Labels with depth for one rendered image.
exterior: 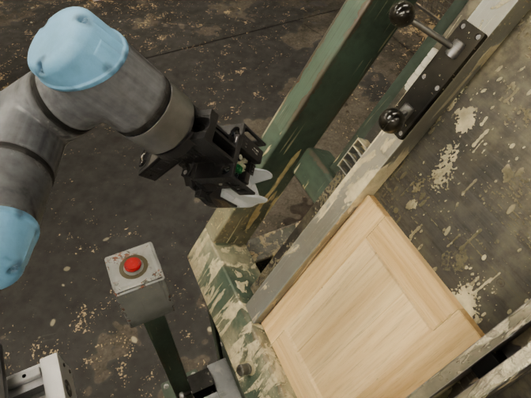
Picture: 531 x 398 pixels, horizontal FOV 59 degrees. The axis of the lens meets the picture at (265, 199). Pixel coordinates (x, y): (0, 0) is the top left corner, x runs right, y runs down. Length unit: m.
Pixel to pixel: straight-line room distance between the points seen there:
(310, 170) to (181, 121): 0.61
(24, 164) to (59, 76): 0.08
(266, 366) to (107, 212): 1.66
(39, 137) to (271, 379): 0.74
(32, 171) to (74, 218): 2.13
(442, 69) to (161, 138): 0.48
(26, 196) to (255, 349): 0.74
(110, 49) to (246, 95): 2.69
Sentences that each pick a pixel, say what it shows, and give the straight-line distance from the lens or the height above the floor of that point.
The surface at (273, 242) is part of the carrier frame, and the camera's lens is 1.35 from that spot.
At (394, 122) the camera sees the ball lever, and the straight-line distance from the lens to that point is 0.71.
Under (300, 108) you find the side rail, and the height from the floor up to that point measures 1.26.
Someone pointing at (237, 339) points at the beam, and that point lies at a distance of 1.13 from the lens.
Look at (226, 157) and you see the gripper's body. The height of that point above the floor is 1.52.
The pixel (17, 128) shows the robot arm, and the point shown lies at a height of 1.61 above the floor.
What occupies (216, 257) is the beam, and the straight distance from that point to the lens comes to 1.19.
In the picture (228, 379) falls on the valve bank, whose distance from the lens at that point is 1.22.
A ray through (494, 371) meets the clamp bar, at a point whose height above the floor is 1.27.
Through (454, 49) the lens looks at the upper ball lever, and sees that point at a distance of 0.80.
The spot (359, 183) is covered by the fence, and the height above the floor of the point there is 1.25.
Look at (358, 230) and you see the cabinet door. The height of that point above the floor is 1.18.
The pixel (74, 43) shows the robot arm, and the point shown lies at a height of 1.68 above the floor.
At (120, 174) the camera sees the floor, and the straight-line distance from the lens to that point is 2.72.
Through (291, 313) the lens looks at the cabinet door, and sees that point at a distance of 1.03.
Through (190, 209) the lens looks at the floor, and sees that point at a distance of 2.46.
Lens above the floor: 1.89
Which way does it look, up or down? 50 degrees down
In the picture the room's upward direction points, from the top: straight up
